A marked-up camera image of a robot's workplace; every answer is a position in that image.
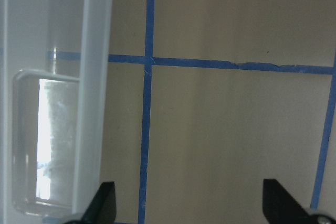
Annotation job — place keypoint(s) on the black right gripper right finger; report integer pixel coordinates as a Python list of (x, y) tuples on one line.
[(280, 207)]

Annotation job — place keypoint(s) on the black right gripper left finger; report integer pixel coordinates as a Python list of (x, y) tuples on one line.
[(102, 208)]

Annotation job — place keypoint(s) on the clear plastic box lid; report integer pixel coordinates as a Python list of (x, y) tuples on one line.
[(54, 57)]

